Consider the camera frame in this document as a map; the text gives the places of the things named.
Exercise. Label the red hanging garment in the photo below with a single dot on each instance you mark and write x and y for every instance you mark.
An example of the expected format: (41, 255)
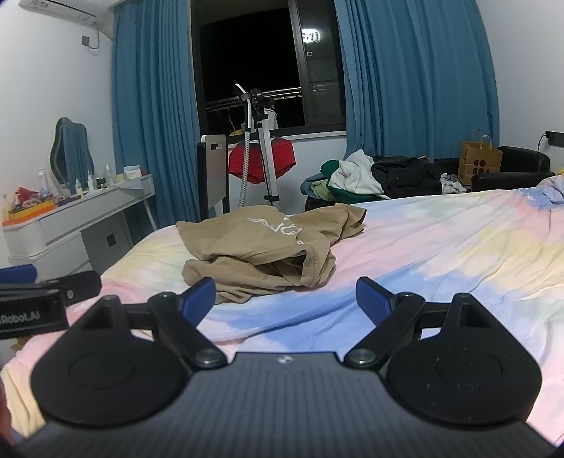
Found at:
(284, 160)

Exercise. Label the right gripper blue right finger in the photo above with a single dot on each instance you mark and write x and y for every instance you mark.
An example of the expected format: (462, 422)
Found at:
(394, 317)

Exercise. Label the orange tray on dresser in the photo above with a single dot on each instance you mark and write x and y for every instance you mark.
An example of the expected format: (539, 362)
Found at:
(33, 211)

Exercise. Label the wavy frame vanity mirror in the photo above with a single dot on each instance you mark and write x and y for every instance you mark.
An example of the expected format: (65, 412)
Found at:
(70, 157)

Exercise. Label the folded ironing board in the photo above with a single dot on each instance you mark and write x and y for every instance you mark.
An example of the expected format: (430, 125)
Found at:
(212, 174)

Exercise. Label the pastel tie-dye bed sheet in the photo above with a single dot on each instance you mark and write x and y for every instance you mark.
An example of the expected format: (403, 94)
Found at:
(503, 247)

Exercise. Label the pile of mixed clothes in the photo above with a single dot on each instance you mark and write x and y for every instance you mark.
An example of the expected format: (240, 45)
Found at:
(363, 178)

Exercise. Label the right blue curtain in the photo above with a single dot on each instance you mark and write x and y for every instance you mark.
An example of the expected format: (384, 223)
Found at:
(418, 77)

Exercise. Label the black sofa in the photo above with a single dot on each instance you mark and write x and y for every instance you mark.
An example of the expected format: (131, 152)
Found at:
(520, 168)

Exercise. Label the tan t-shirt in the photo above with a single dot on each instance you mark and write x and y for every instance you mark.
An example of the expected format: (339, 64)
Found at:
(258, 251)

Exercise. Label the blue curtain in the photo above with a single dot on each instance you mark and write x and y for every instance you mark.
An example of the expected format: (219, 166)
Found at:
(418, 77)
(155, 114)

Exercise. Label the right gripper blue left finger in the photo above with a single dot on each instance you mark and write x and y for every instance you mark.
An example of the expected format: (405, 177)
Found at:
(176, 318)

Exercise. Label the white wall air conditioner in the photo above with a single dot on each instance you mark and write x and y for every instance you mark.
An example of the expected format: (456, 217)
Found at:
(89, 13)

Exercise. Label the white dressing table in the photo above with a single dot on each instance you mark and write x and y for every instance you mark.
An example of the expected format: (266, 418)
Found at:
(89, 234)

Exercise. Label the black wall socket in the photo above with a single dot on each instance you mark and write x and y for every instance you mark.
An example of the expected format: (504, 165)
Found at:
(555, 138)

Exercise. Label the left blue curtain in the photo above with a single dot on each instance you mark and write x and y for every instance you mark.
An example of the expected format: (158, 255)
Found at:
(155, 114)

